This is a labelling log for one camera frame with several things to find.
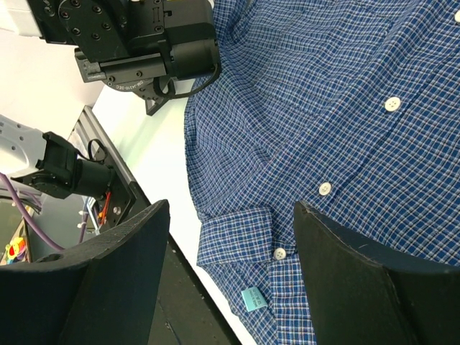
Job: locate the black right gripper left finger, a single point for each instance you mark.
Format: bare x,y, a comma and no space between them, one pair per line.
102,291

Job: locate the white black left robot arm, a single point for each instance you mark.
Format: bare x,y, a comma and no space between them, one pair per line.
140,47

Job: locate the pink flower smiley brooch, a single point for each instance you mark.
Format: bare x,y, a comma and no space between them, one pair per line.
16,249

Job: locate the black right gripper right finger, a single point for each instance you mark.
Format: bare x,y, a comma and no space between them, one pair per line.
362,292

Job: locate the blue plaid button shirt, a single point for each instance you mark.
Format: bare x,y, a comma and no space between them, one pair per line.
349,106

